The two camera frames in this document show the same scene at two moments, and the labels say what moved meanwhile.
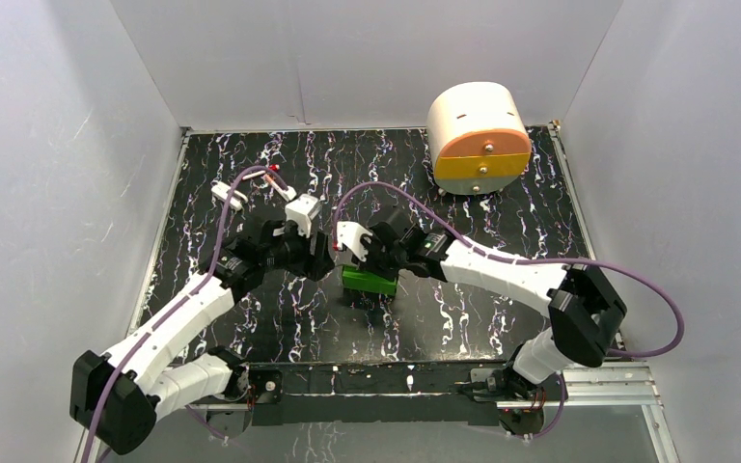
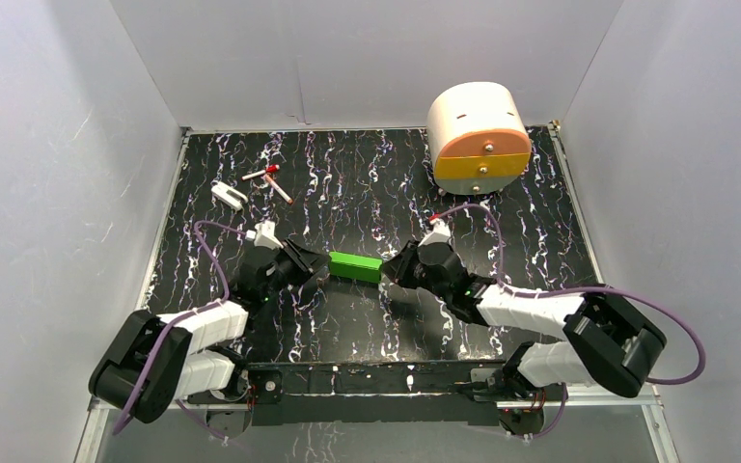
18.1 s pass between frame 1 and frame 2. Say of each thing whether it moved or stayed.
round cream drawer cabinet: stayed
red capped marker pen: stayed
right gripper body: moved
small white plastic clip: stayed
